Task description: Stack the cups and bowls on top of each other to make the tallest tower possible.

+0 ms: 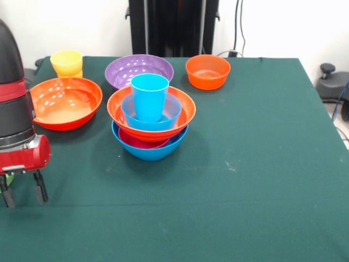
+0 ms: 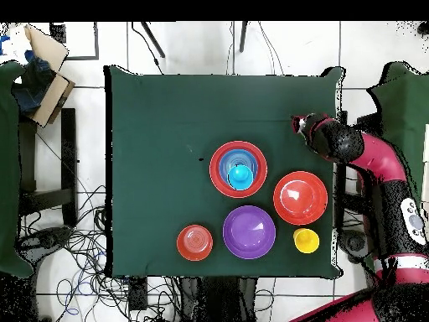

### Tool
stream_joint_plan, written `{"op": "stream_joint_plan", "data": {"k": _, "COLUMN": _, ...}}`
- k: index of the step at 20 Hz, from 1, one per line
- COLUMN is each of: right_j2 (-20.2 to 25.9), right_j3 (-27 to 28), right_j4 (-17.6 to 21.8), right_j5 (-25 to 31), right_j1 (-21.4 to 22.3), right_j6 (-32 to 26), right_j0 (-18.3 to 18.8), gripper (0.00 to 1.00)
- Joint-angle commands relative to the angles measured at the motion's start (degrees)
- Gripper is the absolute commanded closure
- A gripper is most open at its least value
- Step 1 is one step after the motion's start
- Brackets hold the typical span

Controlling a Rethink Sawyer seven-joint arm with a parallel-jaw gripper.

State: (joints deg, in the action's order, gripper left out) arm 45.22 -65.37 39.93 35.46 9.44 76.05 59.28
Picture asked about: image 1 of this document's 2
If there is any pink bowl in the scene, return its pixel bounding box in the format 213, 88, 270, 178
118, 127, 171, 150

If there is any dark green tablecloth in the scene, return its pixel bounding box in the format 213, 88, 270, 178
0, 56, 349, 262

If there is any orange cup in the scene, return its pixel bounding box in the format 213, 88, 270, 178
56, 67, 83, 79

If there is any blue cup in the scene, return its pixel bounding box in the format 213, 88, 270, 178
130, 73, 170, 123

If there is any purple bowl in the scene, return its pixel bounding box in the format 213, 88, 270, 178
104, 53, 175, 90

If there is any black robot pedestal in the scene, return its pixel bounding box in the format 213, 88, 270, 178
125, 0, 220, 58

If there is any large blue bowl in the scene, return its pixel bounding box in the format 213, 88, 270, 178
111, 120, 189, 162

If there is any small blue bowl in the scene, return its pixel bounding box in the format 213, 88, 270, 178
121, 94, 182, 132

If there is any blue cable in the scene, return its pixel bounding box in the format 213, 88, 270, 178
331, 79, 349, 122

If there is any black cable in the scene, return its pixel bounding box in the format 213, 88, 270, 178
233, 0, 248, 57

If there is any yellow cup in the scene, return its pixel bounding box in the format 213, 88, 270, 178
50, 50, 83, 74

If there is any large orange bowl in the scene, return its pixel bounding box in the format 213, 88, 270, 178
106, 85, 197, 142
28, 77, 103, 132

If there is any small orange bowl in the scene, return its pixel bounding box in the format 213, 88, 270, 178
185, 54, 231, 91

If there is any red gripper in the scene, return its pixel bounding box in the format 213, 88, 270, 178
0, 134, 51, 209

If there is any grey pedestal foot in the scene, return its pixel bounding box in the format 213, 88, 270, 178
23, 58, 44, 82
316, 63, 349, 100

